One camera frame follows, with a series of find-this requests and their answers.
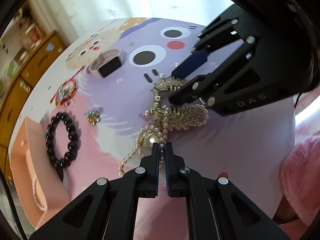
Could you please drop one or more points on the smart watch with pink band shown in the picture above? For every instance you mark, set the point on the smart watch with pink band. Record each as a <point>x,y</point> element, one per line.
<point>108,67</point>

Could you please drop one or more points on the wooden desk with drawers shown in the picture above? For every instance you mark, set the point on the wooden desk with drawers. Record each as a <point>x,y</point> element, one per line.
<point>37,62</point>

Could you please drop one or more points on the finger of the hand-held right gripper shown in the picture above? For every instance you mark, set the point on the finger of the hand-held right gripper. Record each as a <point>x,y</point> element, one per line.
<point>185,93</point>
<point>192,61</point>

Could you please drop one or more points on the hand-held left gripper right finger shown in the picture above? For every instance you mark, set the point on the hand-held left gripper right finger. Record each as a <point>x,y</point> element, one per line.
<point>167,177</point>

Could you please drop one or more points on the red gold charm ornament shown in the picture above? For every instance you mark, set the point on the red gold charm ornament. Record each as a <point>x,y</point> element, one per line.
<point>65,92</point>

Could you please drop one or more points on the pink storage box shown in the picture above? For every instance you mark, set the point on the pink storage box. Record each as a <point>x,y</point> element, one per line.
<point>22,160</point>

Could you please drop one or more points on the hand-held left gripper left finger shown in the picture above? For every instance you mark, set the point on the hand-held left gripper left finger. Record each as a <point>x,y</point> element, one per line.
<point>157,177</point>

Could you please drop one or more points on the small gold blue brooch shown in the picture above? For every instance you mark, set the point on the small gold blue brooch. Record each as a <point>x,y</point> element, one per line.
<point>93,116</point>

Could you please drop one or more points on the white floral curtain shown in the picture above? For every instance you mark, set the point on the white floral curtain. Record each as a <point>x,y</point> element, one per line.
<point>125,0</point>

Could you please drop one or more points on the cartoon printed tablecloth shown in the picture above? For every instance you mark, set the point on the cartoon printed tablecloth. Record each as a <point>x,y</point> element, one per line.
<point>225,142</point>

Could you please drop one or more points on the red patterned cup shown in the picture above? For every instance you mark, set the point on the red patterned cup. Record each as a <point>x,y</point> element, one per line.
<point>31,33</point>

